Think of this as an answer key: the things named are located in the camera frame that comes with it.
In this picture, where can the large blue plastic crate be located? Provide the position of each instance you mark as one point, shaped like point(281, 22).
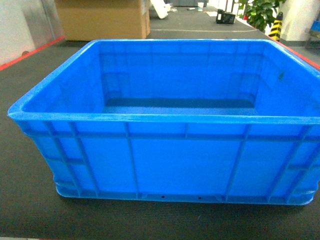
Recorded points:
point(233, 121)

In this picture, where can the small black device box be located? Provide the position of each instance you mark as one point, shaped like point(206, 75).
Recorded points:
point(224, 17)

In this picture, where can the large brown cardboard box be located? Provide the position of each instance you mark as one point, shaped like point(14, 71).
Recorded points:
point(88, 20)

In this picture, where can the white object behind cardboard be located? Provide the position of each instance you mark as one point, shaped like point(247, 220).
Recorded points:
point(161, 8)

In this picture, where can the yellow black striped bollard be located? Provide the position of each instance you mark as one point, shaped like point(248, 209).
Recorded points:
point(275, 32)

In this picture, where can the green potted plant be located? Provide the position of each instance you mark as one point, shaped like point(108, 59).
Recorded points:
point(262, 13)

